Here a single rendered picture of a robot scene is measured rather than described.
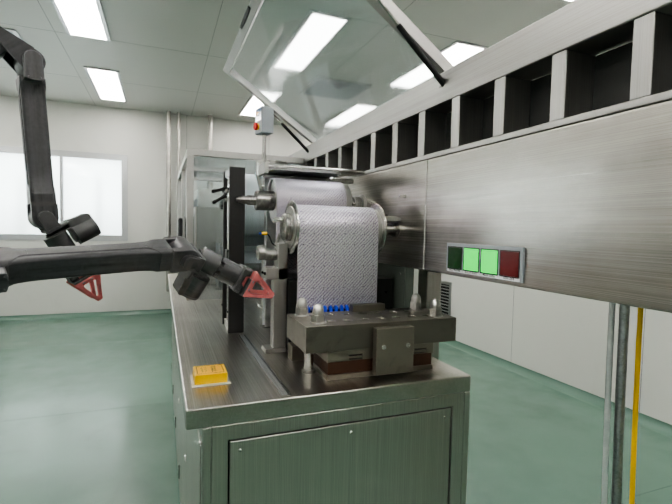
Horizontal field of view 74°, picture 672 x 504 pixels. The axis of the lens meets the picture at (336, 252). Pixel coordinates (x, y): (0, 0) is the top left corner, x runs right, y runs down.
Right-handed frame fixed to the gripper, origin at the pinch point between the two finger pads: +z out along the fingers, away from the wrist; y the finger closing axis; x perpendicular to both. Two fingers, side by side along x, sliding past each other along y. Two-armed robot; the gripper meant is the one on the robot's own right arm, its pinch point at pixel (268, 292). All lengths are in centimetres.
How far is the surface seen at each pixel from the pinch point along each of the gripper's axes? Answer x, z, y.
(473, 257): 30, 30, 30
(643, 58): 59, 15, 64
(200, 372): -21.8, -7.9, 12.1
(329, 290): 8.3, 14.8, -0.1
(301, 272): 8.8, 5.3, -0.1
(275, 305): -2.5, 5.8, -7.9
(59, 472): -133, -12, -135
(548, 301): 93, 259, -166
